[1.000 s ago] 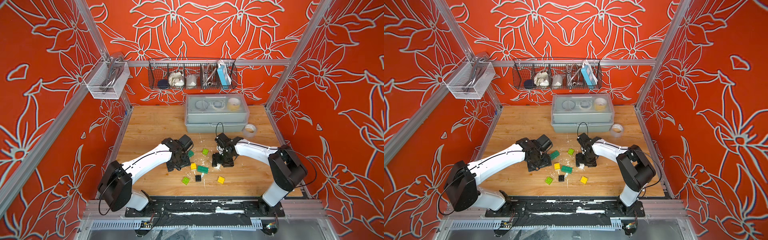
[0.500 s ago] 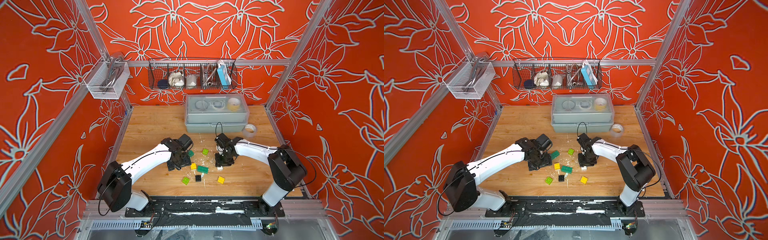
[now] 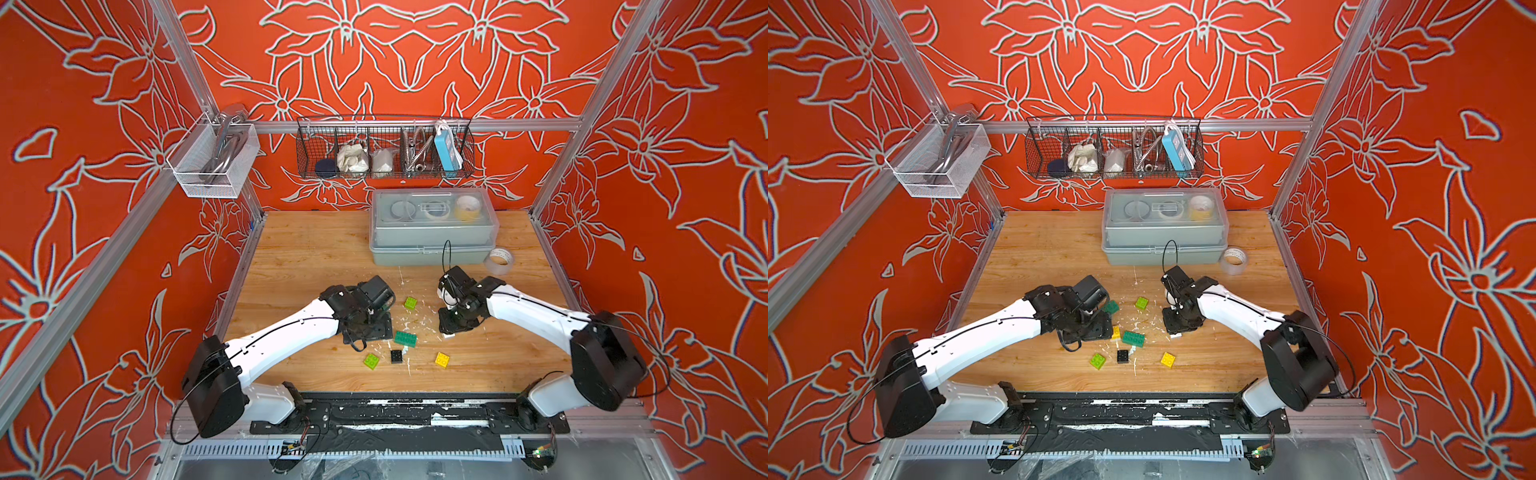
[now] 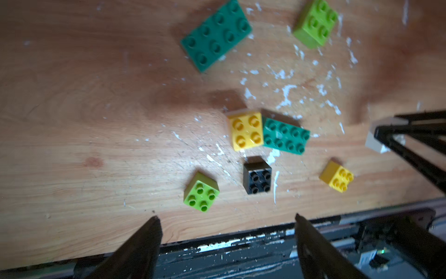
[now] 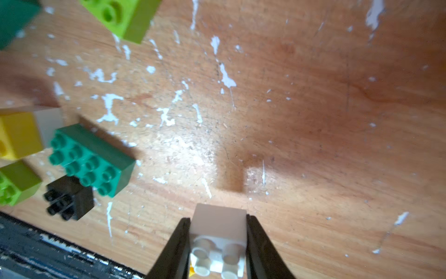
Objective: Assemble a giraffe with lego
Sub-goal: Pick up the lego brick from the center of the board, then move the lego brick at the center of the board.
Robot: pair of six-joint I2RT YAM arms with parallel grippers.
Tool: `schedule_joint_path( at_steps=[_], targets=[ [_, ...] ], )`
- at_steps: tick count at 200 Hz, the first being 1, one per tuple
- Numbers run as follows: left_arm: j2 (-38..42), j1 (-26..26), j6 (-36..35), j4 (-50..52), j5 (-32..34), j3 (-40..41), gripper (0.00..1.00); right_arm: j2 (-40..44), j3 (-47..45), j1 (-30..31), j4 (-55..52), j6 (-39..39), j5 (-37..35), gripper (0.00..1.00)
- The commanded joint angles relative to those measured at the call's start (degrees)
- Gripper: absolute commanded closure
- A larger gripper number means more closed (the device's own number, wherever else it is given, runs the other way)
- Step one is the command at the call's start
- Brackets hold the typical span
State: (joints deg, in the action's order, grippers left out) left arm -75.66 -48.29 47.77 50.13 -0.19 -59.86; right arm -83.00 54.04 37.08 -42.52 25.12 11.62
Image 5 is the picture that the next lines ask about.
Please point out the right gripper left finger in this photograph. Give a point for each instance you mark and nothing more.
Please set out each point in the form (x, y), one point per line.
(174, 260)

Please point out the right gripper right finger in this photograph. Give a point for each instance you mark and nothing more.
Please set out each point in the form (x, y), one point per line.
(263, 260)

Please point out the yellow lego brick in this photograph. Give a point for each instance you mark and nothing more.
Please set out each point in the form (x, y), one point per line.
(19, 135)
(191, 271)

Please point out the white lego brick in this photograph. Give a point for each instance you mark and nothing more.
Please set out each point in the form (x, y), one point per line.
(47, 120)
(218, 241)

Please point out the lime green lego brick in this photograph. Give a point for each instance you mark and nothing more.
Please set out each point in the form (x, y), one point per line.
(18, 183)
(127, 19)

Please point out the dark green long lego brick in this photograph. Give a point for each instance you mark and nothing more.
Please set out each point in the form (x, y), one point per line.
(15, 15)

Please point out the black lego brick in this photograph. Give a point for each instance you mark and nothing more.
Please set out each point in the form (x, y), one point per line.
(68, 198)

